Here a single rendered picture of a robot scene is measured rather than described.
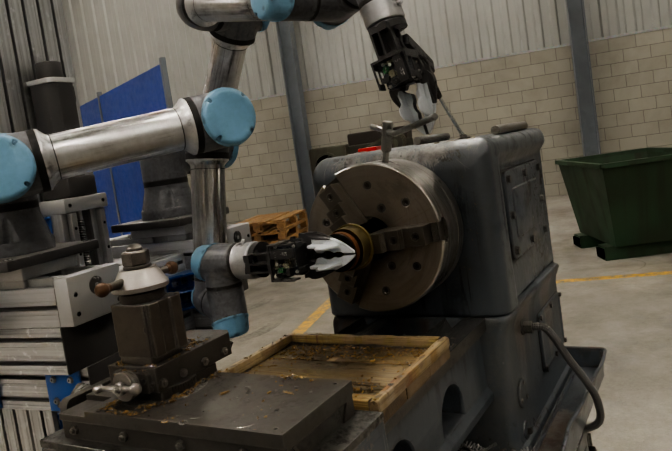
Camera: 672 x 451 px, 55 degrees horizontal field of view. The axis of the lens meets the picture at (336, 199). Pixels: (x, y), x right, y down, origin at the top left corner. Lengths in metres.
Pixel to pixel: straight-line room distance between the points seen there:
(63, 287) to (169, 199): 0.55
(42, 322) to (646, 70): 10.81
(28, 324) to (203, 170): 0.46
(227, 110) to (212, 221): 0.28
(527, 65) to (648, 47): 1.83
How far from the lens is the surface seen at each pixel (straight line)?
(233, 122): 1.31
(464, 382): 1.40
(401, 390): 1.06
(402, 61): 1.17
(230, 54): 1.67
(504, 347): 1.49
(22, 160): 1.24
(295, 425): 0.79
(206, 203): 1.45
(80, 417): 1.01
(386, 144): 1.35
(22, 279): 1.34
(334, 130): 11.78
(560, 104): 11.38
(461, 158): 1.43
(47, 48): 1.77
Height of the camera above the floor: 1.27
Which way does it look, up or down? 4 degrees down
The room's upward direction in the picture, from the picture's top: 8 degrees counter-clockwise
